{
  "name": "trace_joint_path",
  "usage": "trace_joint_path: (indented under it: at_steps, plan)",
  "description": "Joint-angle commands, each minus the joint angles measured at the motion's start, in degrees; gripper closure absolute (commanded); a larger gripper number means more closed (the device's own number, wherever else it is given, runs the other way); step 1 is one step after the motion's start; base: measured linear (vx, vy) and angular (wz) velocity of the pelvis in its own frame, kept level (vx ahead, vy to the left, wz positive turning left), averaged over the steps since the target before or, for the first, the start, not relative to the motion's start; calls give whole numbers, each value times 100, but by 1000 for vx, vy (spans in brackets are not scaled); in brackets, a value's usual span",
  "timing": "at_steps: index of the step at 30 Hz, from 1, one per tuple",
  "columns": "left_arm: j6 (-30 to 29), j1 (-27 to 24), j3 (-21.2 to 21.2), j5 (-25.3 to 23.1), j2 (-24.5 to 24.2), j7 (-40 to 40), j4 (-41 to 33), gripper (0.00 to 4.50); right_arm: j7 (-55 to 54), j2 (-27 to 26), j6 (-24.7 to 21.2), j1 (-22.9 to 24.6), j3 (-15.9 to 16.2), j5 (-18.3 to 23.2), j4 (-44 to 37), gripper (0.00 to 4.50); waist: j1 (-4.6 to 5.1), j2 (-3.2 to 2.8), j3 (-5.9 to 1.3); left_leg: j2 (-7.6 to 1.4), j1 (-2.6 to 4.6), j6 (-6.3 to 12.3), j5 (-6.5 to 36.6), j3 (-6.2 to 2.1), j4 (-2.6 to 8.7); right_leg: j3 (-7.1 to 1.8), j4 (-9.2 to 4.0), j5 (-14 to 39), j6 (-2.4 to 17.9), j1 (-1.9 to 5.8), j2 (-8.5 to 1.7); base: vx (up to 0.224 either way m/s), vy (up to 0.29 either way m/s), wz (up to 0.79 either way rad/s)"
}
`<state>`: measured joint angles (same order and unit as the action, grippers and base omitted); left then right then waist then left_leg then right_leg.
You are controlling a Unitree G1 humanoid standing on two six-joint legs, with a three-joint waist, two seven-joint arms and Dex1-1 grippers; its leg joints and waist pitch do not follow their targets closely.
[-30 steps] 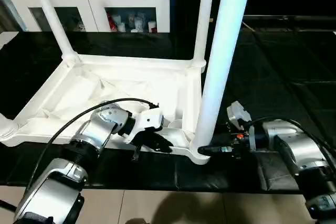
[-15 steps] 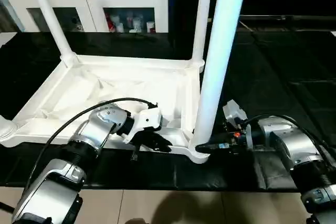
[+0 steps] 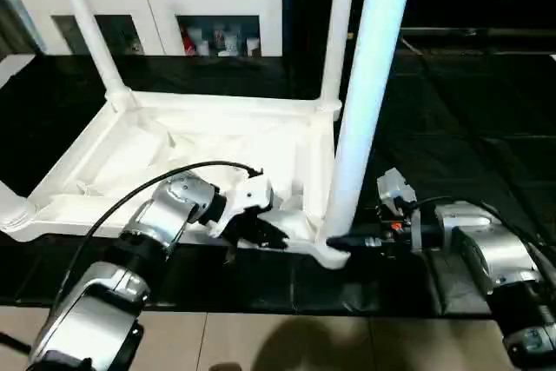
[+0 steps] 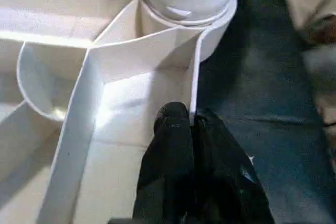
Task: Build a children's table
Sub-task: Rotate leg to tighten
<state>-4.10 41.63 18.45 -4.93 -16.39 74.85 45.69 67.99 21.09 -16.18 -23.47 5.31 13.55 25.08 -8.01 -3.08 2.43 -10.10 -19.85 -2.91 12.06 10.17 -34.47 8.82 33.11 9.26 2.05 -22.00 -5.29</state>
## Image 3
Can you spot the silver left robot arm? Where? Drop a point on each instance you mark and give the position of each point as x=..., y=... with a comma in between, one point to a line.
x=122, y=258

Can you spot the white plastic table leg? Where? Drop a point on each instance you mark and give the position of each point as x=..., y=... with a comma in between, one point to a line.
x=369, y=93
x=10, y=206
x=87, y=23
x=337, y=32

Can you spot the white plastic table top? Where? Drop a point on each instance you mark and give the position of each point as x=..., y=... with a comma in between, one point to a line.
x=191, y=145

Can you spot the black work mat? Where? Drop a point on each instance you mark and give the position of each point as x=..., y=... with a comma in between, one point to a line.
x=278, y=284

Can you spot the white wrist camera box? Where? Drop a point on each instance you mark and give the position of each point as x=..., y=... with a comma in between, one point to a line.
x=248, y=197
x=395, y=188

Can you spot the white cabinet with glass doors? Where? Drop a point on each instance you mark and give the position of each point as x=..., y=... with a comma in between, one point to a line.
x=165, y=2

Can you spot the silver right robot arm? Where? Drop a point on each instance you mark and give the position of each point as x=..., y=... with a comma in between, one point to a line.
x=495, y=249

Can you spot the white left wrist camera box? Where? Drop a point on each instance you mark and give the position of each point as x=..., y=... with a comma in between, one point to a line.
x=248, y=197

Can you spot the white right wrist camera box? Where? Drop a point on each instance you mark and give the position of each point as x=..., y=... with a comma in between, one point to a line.
x=395, y=188

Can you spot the dark low furniture silver edge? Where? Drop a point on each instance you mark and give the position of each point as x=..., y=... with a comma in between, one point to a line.
x=478, y=36

